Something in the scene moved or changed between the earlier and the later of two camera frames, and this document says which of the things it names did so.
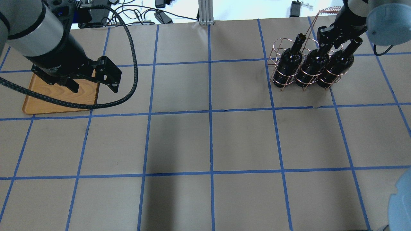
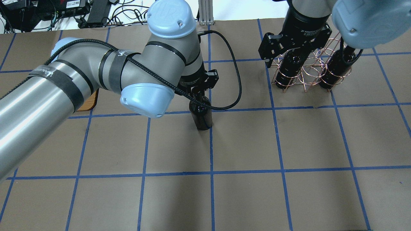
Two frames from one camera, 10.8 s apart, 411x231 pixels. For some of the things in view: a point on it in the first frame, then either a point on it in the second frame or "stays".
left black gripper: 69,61 to 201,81
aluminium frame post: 205,11 stays
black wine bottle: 314,63 to 202,115
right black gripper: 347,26 to 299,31
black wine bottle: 288,63 stays
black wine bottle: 338,64 stays
